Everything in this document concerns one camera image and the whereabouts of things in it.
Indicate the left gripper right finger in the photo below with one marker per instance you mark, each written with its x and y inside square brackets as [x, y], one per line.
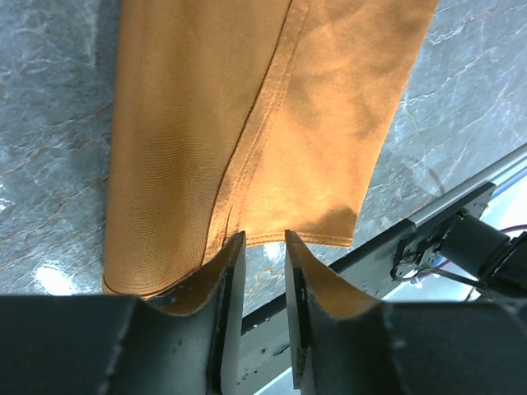
[338, 339]

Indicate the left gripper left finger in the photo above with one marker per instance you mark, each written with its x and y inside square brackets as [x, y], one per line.
[186, 341]

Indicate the orange cloth napkin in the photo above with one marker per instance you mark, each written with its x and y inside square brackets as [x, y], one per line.
[252, 116]

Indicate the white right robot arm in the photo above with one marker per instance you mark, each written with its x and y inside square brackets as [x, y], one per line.
[464, 249]

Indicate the aluminium front rail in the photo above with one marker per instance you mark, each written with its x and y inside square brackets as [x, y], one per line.
[503, 174]

